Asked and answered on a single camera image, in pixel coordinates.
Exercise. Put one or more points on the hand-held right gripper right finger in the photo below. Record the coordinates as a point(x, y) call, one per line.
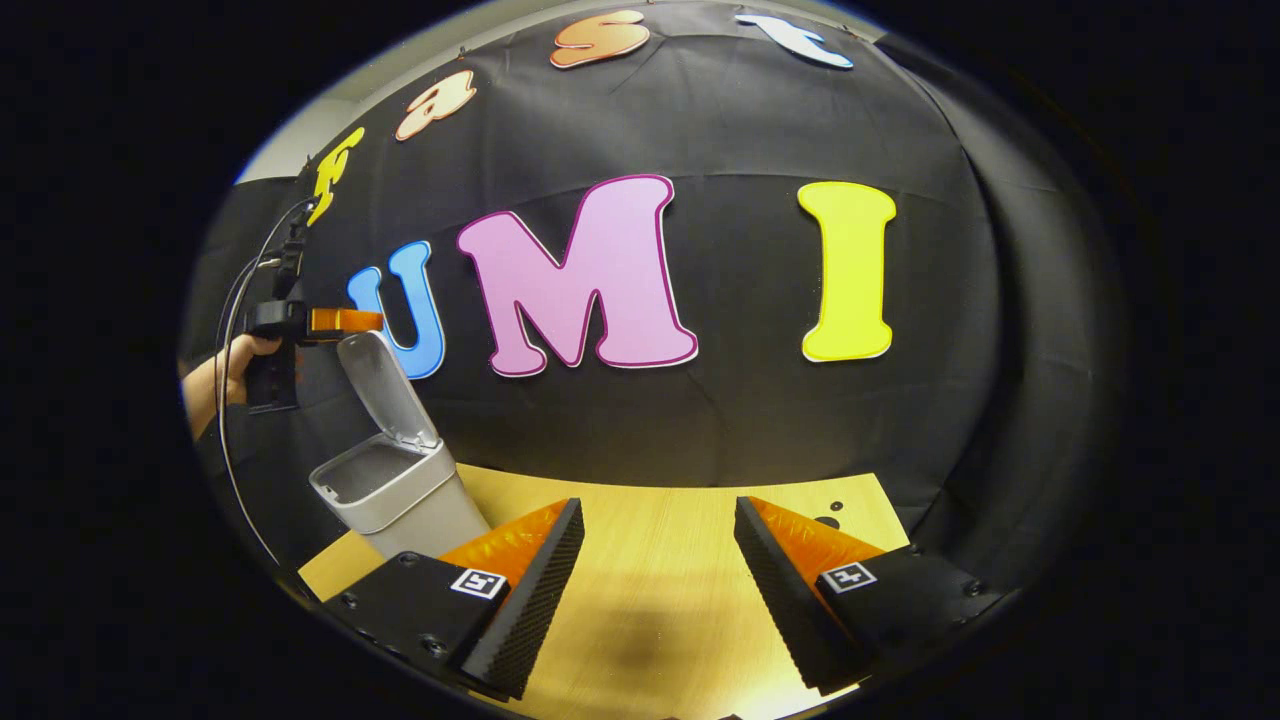
point(790, 605)

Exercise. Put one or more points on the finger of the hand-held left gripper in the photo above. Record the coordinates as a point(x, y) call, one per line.
point(345, 320)

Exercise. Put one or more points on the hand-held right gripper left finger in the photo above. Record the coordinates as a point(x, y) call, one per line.
point(525, 605)

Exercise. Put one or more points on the white desktop garbage bin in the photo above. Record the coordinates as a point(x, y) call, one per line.
point(400, 490)

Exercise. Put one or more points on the wooden desktop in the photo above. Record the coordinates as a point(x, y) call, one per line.
point(660, 560)

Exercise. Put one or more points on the black backdrop cloth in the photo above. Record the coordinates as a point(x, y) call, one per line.
point(750, 420)

